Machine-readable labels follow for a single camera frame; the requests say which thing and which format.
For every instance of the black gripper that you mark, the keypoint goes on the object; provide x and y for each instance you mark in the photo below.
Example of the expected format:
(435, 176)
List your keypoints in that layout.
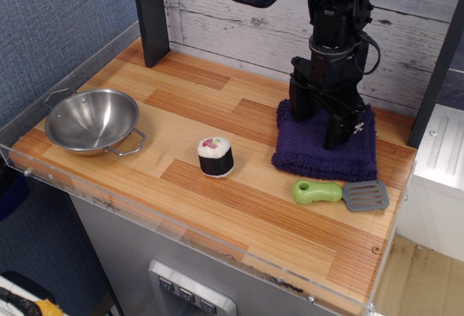
(331, 84)

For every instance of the purple towel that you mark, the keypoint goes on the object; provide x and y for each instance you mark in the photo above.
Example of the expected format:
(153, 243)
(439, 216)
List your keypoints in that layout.
(300, 148)

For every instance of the green handled grey spatula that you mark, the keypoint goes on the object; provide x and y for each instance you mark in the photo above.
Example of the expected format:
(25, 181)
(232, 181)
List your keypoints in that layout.
(358, 196)

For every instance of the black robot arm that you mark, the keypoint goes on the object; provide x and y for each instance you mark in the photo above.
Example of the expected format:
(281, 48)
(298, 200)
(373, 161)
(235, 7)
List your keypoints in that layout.
(337, 28)

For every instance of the plush sushi roll toy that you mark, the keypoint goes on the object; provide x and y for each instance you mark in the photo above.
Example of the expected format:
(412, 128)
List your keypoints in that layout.
(215, 157)

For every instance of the white ribbed cabinet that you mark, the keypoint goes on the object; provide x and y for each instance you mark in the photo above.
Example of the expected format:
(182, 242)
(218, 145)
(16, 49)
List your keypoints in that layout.
(431, 214)

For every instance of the silver dispenser button panel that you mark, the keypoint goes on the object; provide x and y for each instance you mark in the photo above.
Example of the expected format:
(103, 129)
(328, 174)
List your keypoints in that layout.
(178, 294)

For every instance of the clear acrylic table guard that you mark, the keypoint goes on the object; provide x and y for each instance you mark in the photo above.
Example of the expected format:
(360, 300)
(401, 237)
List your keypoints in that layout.
(242, 235)

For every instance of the yellow object at corner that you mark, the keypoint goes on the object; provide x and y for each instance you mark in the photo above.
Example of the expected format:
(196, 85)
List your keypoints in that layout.
(48, 308)

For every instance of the dark right vertical post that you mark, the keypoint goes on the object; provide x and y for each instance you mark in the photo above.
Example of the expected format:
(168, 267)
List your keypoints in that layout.
(438, 76)

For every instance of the dark vertical post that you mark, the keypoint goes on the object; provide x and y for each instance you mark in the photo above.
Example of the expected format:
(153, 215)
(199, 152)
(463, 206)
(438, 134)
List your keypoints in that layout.
(438, 76)
(153, 29)

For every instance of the dark left vertical post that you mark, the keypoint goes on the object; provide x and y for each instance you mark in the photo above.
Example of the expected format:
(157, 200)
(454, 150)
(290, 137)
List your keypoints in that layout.
(153, 29)

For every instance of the steel bowl with handles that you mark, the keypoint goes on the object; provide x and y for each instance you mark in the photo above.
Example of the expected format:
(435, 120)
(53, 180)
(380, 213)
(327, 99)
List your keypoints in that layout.
(93, 122)

